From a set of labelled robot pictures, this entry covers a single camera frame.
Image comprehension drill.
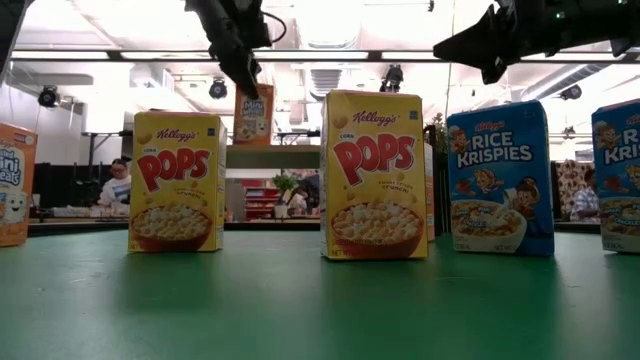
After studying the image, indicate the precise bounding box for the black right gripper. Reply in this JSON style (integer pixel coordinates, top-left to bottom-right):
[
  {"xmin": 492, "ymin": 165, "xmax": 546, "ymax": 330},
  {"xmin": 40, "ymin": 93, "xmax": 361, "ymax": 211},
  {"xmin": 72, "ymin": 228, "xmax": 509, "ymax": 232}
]
[{"xmin": 433, "ymin": 0, "xmax": 571, "ymax": 85}]

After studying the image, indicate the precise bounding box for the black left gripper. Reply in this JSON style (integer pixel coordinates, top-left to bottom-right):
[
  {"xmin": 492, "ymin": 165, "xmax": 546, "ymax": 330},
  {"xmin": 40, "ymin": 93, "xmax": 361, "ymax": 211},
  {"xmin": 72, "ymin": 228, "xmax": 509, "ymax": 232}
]
[{"xmin": 184, "ymin": 0, "xmax": 274, "ymax": 99}]

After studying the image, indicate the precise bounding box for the blue Rice Krispies cereal box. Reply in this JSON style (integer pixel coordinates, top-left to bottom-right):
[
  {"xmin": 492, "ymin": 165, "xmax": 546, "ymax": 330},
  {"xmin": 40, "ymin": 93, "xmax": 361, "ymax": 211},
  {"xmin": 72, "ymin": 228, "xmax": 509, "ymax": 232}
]
[
  {"xmin": 591, "ymin": 98, "xmax": 640, "ymax": 255},
  {"xmin": 446, "ymin": 99, "xmax": 555, "ymax": 257}
]

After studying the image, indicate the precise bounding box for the yellow Corn Pops cereal box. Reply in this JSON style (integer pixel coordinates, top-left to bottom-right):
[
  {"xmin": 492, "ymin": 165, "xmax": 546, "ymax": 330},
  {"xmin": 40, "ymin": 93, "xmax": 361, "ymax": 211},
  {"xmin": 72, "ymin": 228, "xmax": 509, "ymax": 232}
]
[
  {"xmin": 127, "ymin": 110, "xmax": 228, "ymax": 254},
  {"xmin": 319, "ymin": 89, "xmax": 430, "ymax": 261}
]

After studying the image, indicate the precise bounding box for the black overhead light bar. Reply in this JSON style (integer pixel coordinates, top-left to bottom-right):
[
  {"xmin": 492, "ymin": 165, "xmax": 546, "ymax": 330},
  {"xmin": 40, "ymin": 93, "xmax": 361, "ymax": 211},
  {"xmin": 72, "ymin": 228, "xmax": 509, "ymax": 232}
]
[{"xmin": 9, "ymin": 48, "xmax": 640, "ymax": 64}]

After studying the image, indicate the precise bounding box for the small potted plant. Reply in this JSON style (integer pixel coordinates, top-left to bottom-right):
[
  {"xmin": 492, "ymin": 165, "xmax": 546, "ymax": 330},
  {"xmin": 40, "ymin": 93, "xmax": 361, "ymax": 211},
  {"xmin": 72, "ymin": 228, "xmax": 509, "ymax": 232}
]
[{"xmin": 272, "ymin": 173, "xmax": 297, "ymax": 220}]

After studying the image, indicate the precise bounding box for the red storage shelving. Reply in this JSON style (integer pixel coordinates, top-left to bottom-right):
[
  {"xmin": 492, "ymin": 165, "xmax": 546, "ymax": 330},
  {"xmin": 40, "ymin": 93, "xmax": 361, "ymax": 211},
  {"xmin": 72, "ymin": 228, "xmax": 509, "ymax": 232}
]
[{"xmin": 243, "ymin": 179, "xmax": 281, "ymax": 221}]

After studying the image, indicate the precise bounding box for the person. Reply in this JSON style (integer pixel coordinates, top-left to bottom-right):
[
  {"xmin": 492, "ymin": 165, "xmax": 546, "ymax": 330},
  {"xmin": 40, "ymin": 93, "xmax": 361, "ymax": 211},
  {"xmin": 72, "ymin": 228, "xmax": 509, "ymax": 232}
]
[
  {"xmin": 569, "ymin": 167, "xmax": 601, "ymax": 224},
  {"xmin": 97, "ymin": 157, "xmax": 133, "ymax": 209},
  {"xmin": 289, "ymin": 172, "xmax": 321, "ymax": 217}
]

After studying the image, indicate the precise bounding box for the patterned curtain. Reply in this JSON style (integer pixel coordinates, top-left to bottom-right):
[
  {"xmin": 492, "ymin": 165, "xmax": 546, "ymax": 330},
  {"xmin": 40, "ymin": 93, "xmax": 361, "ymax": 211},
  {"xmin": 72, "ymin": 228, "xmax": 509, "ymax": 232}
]
[{"xmin": 553, "ymin": 159, "xmax": 596, "ymax": 221}]

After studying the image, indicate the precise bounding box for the green plant in ribbed planter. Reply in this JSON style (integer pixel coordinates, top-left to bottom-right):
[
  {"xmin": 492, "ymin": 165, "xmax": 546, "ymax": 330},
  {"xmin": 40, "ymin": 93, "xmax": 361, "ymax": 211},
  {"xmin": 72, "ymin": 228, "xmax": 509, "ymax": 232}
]
[{"xmin": 427, "ymin": 112, "xmax": 450, "ymax": 236}]

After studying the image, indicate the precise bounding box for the black partition panel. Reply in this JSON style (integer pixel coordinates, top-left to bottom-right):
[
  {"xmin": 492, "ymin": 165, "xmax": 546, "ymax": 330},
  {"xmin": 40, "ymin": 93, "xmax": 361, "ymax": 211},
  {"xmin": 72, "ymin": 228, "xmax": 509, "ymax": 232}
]
[{"xmin": 32, "ymin": 162, "xmax": 124, "ymax": 209}]

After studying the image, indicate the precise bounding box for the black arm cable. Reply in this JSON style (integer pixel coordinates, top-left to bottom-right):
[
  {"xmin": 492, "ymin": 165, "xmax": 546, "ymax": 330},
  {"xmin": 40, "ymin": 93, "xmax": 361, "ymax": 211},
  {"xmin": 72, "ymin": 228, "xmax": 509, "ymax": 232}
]
[{"xmin": 262, "ymin": 10, "xmax": 288, "ymax": 44}]

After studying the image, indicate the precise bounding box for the wooden shelf with black frame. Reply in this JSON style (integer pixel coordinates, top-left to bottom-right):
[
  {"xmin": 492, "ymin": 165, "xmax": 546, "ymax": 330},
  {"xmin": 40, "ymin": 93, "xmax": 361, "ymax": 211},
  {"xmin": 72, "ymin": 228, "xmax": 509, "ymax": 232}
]
[{"xmin": 225, "ymin": 124, "xmax": 437, "ymax": 170}]

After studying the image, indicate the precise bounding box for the black metal frame stand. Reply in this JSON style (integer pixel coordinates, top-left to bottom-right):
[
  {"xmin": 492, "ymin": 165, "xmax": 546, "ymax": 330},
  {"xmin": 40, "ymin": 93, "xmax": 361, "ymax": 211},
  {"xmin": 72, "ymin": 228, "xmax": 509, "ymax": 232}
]
[{"xmin": 81, "ymin": 130, "xmax": 135, "ymax": 169}]

